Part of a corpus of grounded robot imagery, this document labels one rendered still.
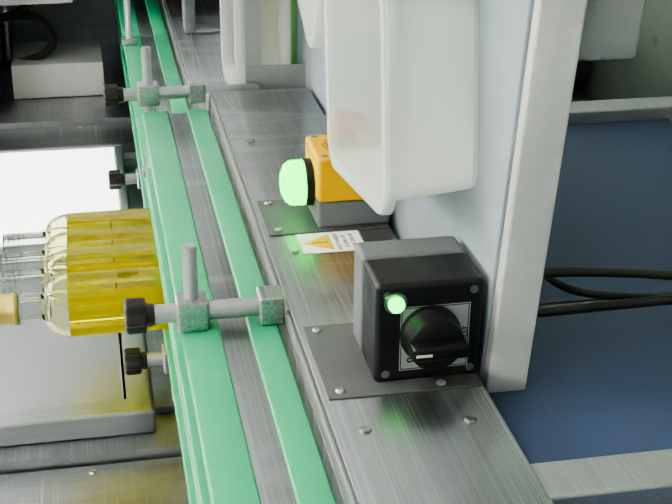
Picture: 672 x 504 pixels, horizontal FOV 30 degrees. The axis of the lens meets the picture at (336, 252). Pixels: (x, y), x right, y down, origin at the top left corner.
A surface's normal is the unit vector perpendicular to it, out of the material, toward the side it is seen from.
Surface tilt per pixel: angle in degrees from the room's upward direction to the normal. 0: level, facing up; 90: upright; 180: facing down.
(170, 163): 90
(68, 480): 90
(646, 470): 90
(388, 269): 90
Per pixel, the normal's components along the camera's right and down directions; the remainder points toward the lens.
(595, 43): 0.19, 0.55
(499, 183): -0.98, 0.07
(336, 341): 0.01, -0.91
